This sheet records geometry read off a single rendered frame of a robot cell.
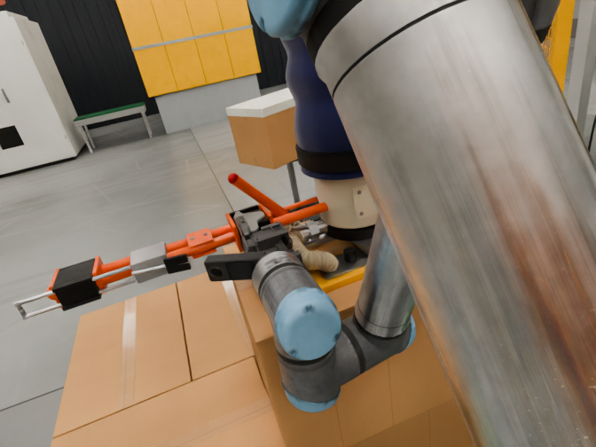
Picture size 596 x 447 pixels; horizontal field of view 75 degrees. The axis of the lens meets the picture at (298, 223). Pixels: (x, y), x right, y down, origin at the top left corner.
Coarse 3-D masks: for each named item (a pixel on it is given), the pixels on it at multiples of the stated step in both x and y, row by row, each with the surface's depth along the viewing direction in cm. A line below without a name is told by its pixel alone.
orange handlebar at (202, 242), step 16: (288, 208) 87; (304, 208) 85; (320, 208) 85; (192, 240) 80; (208, 240) 78; (224, 240) 80; (128, 256) 79; (192, 256) 79; (128, 272) 75; (48, 288) 73
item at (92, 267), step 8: (96, 256) 79; (80, 264) 77; (88, 264) 76; (96, 264) 75; (56, 272) 75; (64, 272) 75; (72, 272) 74; (80, 272) 74; (88, 272) 73; (96, 272) 73; (56, 280) 73; (64, 280) 72; (96, 280) 73; (56, 296) 72
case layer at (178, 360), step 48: (192, 288) 163; (96, 336) 146; (144, 336) 141; (192, 336) 136; (240, 336) 132; (96, 384) 124; (144, 384) 121; (192, 384) 117; (240, 384) 114; (96, 432) 108; (144, 432) 105; (192, 432) 103; (240, 432) 100; (384, 432) 95; (432, 432) 103
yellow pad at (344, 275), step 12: (348, 252) 83; (360, 252) 87; (348, 264) 83; (360, 264) 83; (312, 276) 83; (324, 276) 81; (336, 276) 81; (348, 276) 81; (360, 276) 81; (324, 288) 79; (336, 288) 80
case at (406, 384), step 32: (352, 288) 80; (256, 320) 76; (416, 320) 82; (256, 352) 83; (416, 352) 86; (352, 384) 84; (384, 384) 87; (416, 384) 91; (448, 384) 95; (288, 416) 81; (320, 416) 84; (352, 416) 88; (384, 416) 92
